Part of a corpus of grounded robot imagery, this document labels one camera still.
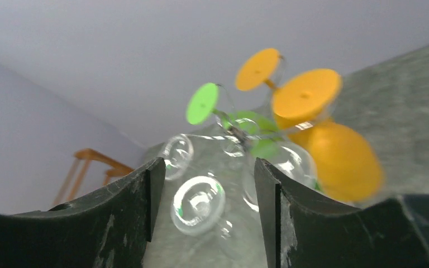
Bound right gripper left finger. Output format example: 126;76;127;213
0;157;166;267

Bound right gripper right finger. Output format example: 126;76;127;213
254;159;429;267

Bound clear wine glass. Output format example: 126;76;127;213
242;141;317;212
158;134;194;181
170;175;226;236

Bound orange plastic goblet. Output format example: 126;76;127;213
271;68;385;202
235;48;285;92

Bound green plastic wine glass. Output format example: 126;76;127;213
186;83;282;157

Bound orange wooden rack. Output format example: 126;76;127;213
53;148;134;206

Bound chrome wine glass rack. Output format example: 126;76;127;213
184;55;333;160

